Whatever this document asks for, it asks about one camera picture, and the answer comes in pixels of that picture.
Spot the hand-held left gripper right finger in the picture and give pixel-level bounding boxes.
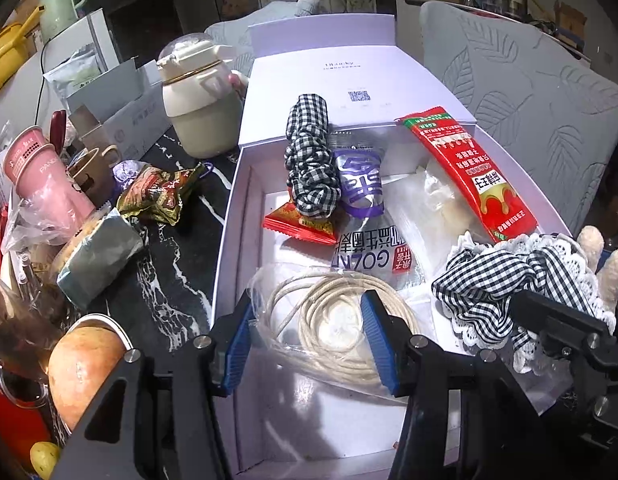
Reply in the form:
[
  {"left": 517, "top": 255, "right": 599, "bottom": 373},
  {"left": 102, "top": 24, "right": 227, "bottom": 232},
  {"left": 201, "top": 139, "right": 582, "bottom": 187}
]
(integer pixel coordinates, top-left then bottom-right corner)
[{"left": 360, "top": 290, "right": 574, "bottom": 480}]

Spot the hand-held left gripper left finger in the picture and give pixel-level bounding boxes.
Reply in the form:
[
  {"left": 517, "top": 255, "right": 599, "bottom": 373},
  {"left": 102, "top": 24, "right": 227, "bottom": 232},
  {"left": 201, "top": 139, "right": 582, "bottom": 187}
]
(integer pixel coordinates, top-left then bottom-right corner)
[{"left": 49, "top": 290, "right": 254, "bottom": 480}]

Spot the bag of cream cord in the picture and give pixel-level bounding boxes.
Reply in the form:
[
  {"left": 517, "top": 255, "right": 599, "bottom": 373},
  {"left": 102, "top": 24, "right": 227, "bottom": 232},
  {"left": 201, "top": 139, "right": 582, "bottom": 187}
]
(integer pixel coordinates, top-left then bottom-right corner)
[{"left": 246, "top": 265, "right": 422, "bottom": 401}]

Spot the plush doll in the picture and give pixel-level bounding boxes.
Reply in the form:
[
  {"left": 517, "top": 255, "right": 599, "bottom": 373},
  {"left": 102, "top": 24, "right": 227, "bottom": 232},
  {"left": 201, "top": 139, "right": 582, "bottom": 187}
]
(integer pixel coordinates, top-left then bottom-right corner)
[{"left": 431, "top": 225, "right": 618, "bottom": 376}]

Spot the clear purple-print snack bag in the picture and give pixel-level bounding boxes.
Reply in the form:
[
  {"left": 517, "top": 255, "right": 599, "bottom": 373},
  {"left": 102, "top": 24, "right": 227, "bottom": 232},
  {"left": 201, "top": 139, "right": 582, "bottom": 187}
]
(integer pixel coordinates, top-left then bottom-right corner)
[{"left": 281, "top": 132, "right": 420, "bottom": 291}]

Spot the small red snack packet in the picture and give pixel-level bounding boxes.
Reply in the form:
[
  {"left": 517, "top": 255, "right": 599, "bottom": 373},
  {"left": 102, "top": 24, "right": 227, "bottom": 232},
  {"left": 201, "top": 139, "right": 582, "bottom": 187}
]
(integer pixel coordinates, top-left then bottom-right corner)
[{"left": 263, "top": 199, "right": 340, "bottom": 246}]

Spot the long red sauce packet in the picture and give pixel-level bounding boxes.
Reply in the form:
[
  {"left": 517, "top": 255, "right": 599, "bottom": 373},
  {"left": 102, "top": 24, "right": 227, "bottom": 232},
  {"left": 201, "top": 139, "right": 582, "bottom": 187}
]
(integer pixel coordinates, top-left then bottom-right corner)
[{"left": 396, "top": 106, "right": 540, "bottom": 245}]

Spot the checkered fabric scrunchie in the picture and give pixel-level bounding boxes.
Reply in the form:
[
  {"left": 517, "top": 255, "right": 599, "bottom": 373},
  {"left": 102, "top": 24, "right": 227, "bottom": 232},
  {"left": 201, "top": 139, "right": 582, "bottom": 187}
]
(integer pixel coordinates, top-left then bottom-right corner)
[{"left": 284, "top": 94, "right": 342, "bottom": 220}]

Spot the lavender gift box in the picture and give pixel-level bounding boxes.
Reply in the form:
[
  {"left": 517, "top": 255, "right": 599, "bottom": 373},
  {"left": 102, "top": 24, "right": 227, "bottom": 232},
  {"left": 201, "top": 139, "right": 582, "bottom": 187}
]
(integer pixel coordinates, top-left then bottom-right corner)
[{"left": 211, "top": 14, "right": 574, "bottom": 480}]

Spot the orange round fruit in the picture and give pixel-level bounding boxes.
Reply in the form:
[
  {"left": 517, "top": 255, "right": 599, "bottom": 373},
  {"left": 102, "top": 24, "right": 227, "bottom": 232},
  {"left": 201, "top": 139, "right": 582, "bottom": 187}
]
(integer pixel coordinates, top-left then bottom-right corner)
[{"left": 48, "top": 327, "right": 127, "bottom": 431}]

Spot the grey-green biscuit packet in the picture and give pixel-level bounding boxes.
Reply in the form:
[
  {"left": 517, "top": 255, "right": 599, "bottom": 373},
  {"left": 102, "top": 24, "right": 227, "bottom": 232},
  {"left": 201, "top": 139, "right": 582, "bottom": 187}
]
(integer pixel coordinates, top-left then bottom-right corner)
[{"left": 54, "top": 207, "right": 144, "bottom": 311}]

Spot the brown snack wrapper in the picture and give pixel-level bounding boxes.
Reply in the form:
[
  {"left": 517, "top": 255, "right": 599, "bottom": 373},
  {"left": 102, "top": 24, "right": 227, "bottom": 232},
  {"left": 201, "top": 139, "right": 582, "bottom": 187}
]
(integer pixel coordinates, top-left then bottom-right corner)
[{"left": 118, "top": 162, "right": 207, "bottom": 226}]

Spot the light blue covered chair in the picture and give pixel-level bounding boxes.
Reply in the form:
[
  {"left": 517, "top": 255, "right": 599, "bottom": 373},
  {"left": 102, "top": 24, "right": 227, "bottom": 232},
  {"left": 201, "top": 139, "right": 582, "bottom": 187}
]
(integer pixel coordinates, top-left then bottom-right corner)
[
  {"left": 420, "top": 0, "right": 618, "bottom": 241},
  {"left": 204, "top": 0, "right": 330, "bottom": 78}
]

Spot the purple candy wrapper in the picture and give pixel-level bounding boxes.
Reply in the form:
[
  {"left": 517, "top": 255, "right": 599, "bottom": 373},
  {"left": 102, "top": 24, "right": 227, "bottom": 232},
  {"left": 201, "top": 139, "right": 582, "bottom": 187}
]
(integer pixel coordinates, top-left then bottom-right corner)
[{"left": 111, "top": 160, "right": 140, "bottom": 193}]

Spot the glass mug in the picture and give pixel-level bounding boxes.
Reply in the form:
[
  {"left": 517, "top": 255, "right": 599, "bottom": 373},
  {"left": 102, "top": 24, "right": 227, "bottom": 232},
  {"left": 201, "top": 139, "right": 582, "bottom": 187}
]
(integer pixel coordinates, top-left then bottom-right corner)
[{"left": 0, "top": 275, "right": 64, "bottom": 396}]

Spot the yellow-green round fruit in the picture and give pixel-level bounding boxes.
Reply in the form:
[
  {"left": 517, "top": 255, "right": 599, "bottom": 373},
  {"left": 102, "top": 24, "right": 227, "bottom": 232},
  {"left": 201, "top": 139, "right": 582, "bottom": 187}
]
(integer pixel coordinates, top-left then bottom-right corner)
[{"left": 30, "top": 441, "right": 62, "bottom": 480}]

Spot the beige mug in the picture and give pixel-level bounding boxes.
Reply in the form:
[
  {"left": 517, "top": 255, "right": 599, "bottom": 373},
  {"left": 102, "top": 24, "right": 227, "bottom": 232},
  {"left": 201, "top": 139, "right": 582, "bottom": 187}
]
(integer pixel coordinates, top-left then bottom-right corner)
[{"left": 71, "top": 145, "right": 122, "bottom": 196}]

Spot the red plastic bottle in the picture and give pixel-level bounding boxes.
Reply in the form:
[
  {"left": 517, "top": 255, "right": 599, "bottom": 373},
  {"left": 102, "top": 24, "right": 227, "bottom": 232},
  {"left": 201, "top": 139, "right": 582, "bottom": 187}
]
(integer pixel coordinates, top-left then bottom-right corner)
[{"left": 0, "top": 385, "right": 52, "bottom": 480}]

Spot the cream kettle-shaped bottle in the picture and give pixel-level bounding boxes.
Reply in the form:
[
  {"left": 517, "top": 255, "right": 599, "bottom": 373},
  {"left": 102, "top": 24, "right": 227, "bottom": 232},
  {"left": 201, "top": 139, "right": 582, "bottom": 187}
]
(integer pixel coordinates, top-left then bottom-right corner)
[{"left": 156, "top": 32, "right": 250, "bottom": 158}]

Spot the pink paper cup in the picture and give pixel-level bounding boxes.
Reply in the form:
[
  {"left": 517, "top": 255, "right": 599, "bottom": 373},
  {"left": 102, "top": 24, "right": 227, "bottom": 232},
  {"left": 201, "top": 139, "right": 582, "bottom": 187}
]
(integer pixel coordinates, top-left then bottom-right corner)
[
  {"left": 14, "top": 144, "right": 97, "bottom": 231},
  {"left": 3, "top": 127, "right": 57, "bottom": 201}
]

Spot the white cardboard box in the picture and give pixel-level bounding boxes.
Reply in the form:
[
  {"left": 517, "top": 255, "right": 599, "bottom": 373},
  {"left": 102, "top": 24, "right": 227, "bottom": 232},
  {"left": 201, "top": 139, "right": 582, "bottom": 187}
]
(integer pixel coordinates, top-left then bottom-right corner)
[{"left": 68, "top": 57, "right": 172, "bottom": 161}]

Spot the brown cardboard box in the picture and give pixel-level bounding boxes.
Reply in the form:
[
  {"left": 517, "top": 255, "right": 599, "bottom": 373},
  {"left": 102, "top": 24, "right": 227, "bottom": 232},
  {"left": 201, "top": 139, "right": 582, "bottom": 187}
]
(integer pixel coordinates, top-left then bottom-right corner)
[{"left": 554, "top": 0, "right": 587, "bottom": 48}]

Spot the green and white pouch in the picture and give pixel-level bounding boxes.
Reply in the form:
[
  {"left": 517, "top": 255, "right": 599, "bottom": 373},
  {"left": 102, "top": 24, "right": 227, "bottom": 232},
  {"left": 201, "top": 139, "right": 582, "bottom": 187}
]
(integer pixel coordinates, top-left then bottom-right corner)
[{"left": 43, "top": 45, "right": 102, "bottom": 106}]

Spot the white refrigerator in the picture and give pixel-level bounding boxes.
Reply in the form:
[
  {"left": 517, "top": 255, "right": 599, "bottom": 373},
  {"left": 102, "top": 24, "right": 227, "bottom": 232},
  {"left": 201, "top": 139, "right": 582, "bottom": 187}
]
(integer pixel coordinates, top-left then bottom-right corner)
[{"left": 0, "top": 8, "right": 114, "bottom": 136}]

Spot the yellow pot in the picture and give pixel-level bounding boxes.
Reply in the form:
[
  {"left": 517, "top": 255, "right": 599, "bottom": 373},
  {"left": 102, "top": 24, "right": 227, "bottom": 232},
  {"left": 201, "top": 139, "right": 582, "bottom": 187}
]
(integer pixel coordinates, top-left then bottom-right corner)
[{"left": 0, "top": 5, "right": 44, "bottom": 103}]

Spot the pale green jug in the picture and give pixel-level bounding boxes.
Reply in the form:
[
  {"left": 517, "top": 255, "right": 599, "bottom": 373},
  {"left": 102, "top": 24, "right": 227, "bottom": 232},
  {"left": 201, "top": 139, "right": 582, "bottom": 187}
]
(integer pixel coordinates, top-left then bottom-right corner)
[{"left": 40, "top": 0, "right": 87, "bottom": 43}]

